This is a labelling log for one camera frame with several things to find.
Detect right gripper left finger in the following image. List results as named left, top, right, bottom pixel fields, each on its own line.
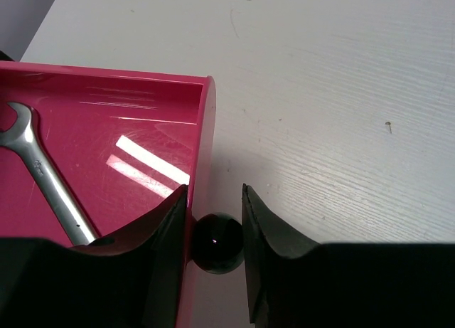
left=1, top=186, right=188, bottom=327

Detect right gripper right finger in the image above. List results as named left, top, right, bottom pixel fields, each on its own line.
left=242, top=185, right=454, bottom=327

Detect silver combination wrench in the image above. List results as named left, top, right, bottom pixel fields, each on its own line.
left=1, top=102, right=98, bottom=245

